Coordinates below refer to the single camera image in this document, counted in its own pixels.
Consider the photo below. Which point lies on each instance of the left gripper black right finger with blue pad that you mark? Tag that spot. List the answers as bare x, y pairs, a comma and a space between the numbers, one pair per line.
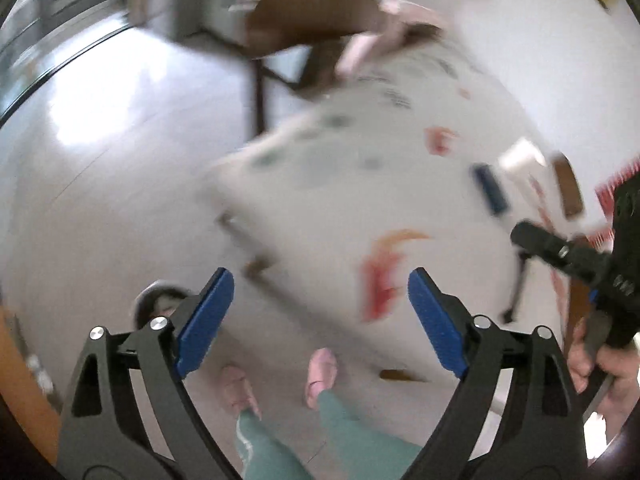
515, 412

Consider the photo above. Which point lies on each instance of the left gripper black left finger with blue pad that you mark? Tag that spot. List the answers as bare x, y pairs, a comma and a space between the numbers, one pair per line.
127, 414

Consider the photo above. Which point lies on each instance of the dark blue box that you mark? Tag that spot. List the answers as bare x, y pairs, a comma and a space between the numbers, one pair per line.
491, 189

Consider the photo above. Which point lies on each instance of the round metal trash bin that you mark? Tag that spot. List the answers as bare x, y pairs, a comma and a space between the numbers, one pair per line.
160, 298

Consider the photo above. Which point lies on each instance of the orange wooden cabinet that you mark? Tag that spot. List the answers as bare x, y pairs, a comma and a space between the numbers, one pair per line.
24, 398

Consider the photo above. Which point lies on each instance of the brown wooden chair back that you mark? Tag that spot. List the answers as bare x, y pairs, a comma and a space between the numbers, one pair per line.
572, 203

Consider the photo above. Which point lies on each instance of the left pink slipper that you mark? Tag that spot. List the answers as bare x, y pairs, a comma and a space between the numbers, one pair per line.
237, 392

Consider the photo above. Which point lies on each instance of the pink slipper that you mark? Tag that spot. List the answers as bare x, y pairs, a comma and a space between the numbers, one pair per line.
321, 376
237, 392

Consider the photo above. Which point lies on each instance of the left green trouser leg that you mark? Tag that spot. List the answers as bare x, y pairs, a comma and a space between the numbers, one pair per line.
263, 456

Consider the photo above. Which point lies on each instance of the green trouser leg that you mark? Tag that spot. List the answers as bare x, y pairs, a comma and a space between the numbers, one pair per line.
263, 456
364, 452

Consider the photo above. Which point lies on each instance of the right green trouser leg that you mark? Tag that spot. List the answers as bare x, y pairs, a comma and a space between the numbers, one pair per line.
364, 452

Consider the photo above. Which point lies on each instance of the white paper cup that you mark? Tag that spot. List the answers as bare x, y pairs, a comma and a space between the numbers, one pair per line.
521, 153

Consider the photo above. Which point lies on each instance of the right pink slipper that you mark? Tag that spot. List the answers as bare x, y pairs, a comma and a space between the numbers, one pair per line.
321, 376

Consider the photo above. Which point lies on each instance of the white patterned tablecloth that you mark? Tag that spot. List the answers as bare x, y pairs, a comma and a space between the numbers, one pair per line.
375, 180

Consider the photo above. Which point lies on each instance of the pink cloth on chair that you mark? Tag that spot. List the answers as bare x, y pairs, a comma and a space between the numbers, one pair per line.
407, 24

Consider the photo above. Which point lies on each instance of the dark wooden chair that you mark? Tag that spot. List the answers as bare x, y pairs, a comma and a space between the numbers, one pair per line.
272, 26

